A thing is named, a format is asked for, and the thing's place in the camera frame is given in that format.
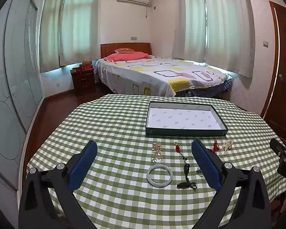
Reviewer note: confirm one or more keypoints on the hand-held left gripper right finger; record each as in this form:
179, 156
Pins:
206, 164

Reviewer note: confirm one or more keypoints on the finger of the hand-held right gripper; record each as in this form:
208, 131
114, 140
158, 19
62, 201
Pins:
276, 146

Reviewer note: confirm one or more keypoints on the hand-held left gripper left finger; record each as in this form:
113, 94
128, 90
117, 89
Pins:
84, 162

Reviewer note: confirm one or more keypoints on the dark green shallow box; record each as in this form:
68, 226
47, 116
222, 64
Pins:
181, 119

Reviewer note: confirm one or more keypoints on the pale jade bangle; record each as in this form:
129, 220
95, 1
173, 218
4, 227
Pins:
148, 176

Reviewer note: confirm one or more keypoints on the green checkered tablecloth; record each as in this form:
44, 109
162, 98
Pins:
114, 128

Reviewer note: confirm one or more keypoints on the blue plaid bed sheet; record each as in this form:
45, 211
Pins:
205, 91

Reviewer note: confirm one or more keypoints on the dark wooden nightstand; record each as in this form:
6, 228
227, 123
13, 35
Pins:
83, 81

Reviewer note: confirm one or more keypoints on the red box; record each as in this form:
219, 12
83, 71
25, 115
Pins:
85, 68

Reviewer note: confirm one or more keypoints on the patterned white bedspread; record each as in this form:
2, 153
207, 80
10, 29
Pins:
157, 76

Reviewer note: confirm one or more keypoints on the frosted glass wardrobe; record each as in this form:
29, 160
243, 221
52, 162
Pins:
14, 76

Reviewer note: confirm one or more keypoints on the pink pillow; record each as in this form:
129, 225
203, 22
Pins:
124, 56

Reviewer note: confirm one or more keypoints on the wooden bed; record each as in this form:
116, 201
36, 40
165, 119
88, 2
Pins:
109, 47

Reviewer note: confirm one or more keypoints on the orange patterned pillow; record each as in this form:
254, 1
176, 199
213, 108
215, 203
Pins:
125, 50

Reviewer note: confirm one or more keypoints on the white sheer curtain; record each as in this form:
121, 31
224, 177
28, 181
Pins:
189, 21
50, 28
228, 28
81, 23

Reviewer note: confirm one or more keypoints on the wall light switch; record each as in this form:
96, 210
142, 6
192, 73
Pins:
266, 44

